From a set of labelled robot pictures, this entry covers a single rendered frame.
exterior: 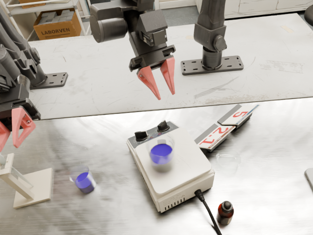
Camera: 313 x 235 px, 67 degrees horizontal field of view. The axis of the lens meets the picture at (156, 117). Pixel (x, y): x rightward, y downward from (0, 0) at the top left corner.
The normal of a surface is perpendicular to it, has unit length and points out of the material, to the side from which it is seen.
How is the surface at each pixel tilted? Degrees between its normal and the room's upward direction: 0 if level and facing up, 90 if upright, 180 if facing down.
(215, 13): 81
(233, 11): 90
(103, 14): 90
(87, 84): 0
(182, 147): 0
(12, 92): 4
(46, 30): 91
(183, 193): 90
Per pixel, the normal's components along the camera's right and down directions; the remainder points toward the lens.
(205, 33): -0.83, 0.40
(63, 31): 0.07, 0.75
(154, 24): 0.19, -0.07
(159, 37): 0.37, 0.48
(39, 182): -0.11, -0.66
